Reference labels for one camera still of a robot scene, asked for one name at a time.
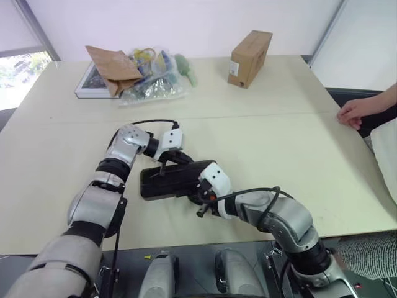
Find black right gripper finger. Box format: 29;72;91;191
187;192;203;207

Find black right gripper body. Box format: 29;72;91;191
195;182;218;219

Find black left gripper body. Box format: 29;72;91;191
163;149;184;166

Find black rectangular tray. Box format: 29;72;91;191
139;159;218;202

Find person's bare hand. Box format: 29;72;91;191
337;99;378;131

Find clear plastic bag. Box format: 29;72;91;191
118;46;190;107

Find silver rounded robot leg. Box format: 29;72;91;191
137;249;180;298
215;248;268;298

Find green plush toy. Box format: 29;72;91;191
174;53;199;88

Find brown paper bag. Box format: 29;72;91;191
84;45;145;97

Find white-edged photo book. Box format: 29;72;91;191
74;63;121;101

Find brown cardboard box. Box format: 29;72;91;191
227;29;274;89

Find dotted black white shorts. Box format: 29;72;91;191
336;136;397;281

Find white shirt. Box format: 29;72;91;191
370;119;397;203

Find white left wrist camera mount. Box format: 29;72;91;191
156;128;185;163

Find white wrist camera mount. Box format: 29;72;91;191
198;161;233;219
156;128;185;163

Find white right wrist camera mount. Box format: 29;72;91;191
198;161;233;219

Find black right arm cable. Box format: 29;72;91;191
213;186;296;298

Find black metal table bracket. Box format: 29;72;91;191
264;244;293;298
98;264;121;298

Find dark window frame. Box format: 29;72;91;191
0;0;60;62

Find white wall frame post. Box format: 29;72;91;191
309;0;346;66

